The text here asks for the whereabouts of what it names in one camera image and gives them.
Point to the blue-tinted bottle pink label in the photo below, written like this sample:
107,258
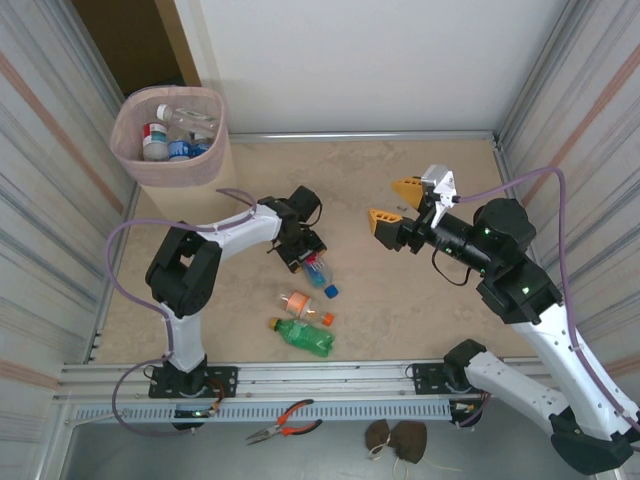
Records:
319,275

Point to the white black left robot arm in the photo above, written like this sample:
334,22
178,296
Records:
240,230

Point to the aluminium table edge rail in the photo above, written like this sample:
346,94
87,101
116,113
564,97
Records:
365,136

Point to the beige slatted waste bin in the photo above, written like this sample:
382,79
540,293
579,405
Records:
200,195

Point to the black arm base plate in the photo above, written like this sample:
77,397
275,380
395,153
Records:
225,380
425,377

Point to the green soda bottle orange cap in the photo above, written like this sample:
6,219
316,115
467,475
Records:
305,339

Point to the clear bottle red white label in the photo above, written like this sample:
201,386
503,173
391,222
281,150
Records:
155,142

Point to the clear bottle orange label cap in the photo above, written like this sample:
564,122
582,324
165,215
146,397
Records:
299,302

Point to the long aluminium mounting rail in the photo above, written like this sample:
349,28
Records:
325,374

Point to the wooden door frame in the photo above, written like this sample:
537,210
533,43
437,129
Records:
180,40

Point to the brown cloth pouch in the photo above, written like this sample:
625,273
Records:
411,440
379,434

